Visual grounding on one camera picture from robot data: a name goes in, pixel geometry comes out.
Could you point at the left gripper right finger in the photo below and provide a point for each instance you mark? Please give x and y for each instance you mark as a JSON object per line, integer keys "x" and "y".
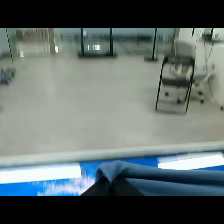
{"x": 126, "y": 190}

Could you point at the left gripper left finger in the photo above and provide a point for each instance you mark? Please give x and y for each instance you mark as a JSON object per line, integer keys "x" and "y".
{"x": 98, "y": 191}

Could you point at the grey-blue shirt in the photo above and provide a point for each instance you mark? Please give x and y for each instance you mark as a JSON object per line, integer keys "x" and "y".
{"x": 166, "y": 180}

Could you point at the black metal rack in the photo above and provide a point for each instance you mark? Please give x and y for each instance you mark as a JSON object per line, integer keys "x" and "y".
{"x": 175, "y": 81}

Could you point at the white office chair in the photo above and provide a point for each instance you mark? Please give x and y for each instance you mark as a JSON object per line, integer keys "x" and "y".
{"x": 201, "y": 75}

